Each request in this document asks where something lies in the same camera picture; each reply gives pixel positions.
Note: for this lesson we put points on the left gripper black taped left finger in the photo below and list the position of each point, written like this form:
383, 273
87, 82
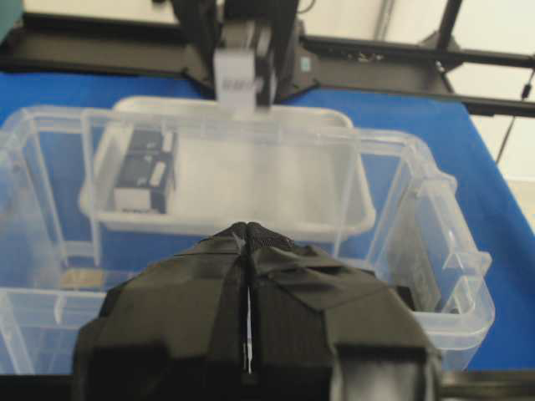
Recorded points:
173, 332

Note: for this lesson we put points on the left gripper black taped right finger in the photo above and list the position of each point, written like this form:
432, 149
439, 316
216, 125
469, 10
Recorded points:
323, 330

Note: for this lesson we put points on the white box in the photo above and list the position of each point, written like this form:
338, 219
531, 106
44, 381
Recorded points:
235, 80

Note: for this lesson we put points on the dark blue box lower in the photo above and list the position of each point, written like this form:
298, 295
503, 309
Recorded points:
145, 183

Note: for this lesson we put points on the dark blue box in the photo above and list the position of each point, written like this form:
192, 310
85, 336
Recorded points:
145, 183
152, 142

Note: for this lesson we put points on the clear plastic storage case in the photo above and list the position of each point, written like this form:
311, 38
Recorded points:
57, 263

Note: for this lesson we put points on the dark blue box upper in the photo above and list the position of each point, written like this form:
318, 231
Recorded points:
152, 142

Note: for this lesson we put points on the clear inner plastic tray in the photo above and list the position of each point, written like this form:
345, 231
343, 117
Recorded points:
295, 170

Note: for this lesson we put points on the blue table mat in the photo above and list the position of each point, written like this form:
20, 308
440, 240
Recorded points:
491, 212

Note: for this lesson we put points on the black metal frame rail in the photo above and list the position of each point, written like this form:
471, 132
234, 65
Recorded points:
54, 43

